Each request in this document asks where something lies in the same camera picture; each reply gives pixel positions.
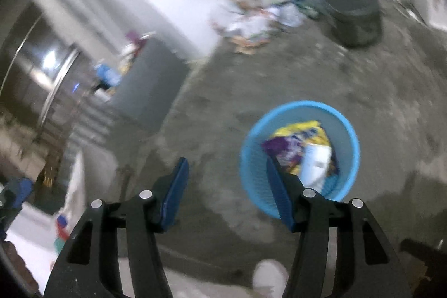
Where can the blue plastic bag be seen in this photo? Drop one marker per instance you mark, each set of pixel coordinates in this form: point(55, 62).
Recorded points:
point(106, 76)

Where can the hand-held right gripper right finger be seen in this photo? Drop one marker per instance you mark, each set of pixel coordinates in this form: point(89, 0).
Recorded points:
point(279, 195)

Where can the yellow snack wrapper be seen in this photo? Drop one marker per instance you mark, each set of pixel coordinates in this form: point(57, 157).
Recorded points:
point(300, 130)

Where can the white paper packet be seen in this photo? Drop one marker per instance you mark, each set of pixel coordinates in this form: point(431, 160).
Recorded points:
point(316, 162)

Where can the colourful plastic item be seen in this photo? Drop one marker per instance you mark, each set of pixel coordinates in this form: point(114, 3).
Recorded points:
point(62, 231)

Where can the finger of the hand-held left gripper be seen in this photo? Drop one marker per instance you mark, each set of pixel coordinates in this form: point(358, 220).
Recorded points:
point(23, 188)

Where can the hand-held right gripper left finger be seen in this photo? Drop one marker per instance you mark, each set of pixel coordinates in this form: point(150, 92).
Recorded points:
point(174, 195)

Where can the grey cabinet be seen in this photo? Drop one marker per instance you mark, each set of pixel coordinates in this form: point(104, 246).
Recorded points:
point(150, 88)

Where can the person's white shoe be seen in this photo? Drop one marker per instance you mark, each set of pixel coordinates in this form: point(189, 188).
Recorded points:
point(269, 278)

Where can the grey stairs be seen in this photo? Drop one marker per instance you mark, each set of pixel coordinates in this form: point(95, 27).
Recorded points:
point(92, 120)

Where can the blue plastic waste basket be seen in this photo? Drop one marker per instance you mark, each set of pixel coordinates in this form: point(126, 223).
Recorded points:
point(251, 151)

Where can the black plastic bucket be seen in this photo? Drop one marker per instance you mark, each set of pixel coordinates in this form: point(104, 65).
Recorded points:
point(354, 18)

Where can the clutter of bags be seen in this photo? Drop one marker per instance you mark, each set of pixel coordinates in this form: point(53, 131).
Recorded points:
point(134, 50)

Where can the pile of clothes and papers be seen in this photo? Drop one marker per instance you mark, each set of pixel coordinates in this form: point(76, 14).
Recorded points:
point(251, 25)

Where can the purple snack wrapper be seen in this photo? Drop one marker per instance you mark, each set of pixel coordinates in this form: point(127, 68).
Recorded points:
point(286, 151)

